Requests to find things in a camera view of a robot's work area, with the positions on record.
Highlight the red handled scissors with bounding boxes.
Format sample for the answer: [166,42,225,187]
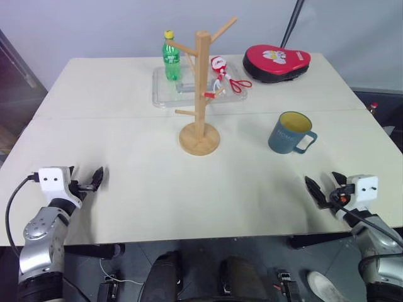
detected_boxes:
[229,78,254,95]

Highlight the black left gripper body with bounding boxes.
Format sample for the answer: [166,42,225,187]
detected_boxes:
[69,179,97,199]

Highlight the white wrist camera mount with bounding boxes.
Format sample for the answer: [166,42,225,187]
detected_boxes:
[332,174,379,221]
[37,166,84,209]

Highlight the white shoe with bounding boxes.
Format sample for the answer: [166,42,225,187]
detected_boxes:
[306,271,348,302]

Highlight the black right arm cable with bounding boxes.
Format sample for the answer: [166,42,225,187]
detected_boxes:
[332,192,403,286]

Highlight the clear plastic tray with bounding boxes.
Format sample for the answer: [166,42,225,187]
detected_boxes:
[151,60,250,109]

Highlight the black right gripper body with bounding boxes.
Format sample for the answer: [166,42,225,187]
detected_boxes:
[329,184,357,206]

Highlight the wooden mug tree stand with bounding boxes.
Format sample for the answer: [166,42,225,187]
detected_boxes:
[165,16,238,157]

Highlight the black table bracket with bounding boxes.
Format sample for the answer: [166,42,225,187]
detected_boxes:
[64,242,125,260]
[289,230,354,250]

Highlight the black floor clamp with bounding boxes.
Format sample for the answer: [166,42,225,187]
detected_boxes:
[272,267,300,302]
[96,272,120,302]

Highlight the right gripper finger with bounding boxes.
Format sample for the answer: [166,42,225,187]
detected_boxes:
[304,176,333,210]
[330,171,349,190]

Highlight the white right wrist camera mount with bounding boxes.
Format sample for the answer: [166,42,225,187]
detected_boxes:
[332,174,379,221]

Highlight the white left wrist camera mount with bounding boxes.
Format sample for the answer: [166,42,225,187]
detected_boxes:
[37,166,84,209]

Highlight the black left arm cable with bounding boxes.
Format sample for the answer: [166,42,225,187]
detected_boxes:
[5,174,40,259]

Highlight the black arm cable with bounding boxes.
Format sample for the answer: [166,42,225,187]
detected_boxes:
[332,192,403,286]
[5,174,40,259]

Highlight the green plastic soda bottle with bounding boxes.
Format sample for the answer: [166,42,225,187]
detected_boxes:
[161,30,183,82]

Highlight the red black cushion pad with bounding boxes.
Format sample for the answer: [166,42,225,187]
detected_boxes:
[242,44,312,84]

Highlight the small grey clear box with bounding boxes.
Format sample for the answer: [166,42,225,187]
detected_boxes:
[175,82,198,94]

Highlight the dark rounded shape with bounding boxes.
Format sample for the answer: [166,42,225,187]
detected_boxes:
[142,250,184,302]

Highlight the blue mug yellow inside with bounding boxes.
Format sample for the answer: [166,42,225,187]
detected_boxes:
[268,111,319,156]

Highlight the black stand pole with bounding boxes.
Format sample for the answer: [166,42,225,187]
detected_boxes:
[280,0,306,48]

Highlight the thin white wire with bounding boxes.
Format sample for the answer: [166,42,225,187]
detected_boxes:
[99,257,146,286]

